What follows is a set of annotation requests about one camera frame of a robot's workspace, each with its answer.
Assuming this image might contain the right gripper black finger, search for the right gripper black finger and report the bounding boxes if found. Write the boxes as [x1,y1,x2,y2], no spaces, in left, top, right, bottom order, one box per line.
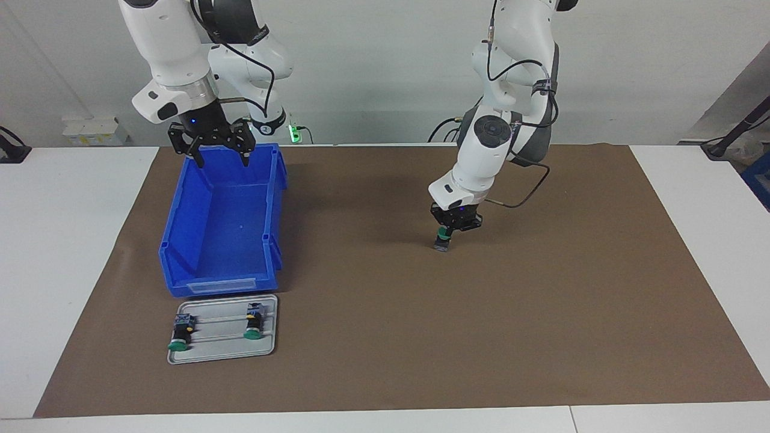
[227,118,257,168]
[168,122,206,168]

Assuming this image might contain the white box with yellow labels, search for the white box with yellow labels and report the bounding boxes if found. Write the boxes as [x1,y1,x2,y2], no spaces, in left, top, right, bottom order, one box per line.
[62,116,130,146]

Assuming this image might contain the blue plastic storage bin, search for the blue plastic storage bin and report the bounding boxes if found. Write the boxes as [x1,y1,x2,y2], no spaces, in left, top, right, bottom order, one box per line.
[158,143,288,298]

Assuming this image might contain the brown paper table mat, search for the brown paper table mat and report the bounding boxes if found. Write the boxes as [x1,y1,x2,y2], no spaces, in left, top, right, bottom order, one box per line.
[33,143,770,419]

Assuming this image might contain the black clamp stand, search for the black clamp stand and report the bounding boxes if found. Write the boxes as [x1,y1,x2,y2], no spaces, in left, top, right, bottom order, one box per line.
[0,125,32,164]

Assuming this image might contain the silver metal tray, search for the silver metal tray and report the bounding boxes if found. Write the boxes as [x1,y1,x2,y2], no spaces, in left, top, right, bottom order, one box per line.
[167,293,279,365]

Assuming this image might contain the black pole stand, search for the black pole stand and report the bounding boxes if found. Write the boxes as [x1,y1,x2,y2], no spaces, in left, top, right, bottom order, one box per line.
[701,95,770,161]

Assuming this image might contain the blue crate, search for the blue crate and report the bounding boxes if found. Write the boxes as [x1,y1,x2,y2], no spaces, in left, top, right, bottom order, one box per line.
[741,152,770,212]

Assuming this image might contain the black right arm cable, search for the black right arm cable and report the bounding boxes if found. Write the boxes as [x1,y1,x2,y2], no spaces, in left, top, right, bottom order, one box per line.
[191,0,276,121]

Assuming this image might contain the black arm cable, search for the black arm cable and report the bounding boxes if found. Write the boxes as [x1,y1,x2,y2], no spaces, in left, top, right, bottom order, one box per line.
[191,0,276,121]
[480,0,560,209]

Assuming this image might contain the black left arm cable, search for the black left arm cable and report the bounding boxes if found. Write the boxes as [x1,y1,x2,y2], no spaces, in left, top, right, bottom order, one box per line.
[480,0,560,209]

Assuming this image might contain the black base power cable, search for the black base power cable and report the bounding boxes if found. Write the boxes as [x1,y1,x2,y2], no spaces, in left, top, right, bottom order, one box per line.
[428,116,461,144]

